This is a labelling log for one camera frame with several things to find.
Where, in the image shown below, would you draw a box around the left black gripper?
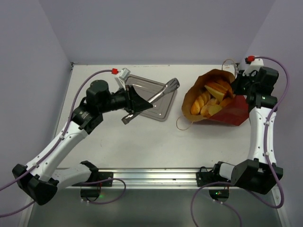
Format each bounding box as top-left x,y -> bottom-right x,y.
98,85 -> 153,114

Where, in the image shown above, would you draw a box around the red paper bag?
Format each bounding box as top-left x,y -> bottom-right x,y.
180,59 -> 249,126

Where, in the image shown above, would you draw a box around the metal tongs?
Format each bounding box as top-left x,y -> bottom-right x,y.
121,78 -> 180,125

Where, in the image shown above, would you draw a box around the long glazed bread loaf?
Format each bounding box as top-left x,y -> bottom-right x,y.
190,90 -> 211,115

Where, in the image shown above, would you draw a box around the fake sandwich wedge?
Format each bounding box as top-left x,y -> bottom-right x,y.
205,79 -> 234,102

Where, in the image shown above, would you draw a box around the golden baguette roll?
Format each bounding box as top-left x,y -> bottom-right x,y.
200,104 -> 223,118

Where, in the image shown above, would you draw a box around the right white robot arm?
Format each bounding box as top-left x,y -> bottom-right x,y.
211,66 -> 283,194

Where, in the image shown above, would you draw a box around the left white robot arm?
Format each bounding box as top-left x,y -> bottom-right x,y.
12,80 -> 153,205

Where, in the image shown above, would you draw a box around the orange bread in bag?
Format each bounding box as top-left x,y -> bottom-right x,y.
219,97 -> 233,107

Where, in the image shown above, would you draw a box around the stainless steel tray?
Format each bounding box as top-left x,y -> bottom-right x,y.
122,75 -> 180,124

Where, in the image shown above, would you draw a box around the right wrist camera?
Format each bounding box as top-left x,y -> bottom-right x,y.
243,55 -> 264,76

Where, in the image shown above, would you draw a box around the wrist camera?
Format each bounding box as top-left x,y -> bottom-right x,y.
243,55 -> 264,76
115,68 -> 130,89

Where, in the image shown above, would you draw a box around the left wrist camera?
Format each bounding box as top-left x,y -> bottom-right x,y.
115,68 -> 130,89

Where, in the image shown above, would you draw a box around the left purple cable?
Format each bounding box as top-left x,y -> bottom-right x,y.
0,68 -> 119,218

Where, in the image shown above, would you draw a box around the purple cable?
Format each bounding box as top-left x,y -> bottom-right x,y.
191,56 -> 291,227
0,68 -> 119,218

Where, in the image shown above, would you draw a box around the aluminium mounting rail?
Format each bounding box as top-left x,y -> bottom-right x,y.
56,167 -> 237,190

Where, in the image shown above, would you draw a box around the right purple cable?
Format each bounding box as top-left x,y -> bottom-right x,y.
191,56 -> 291,227

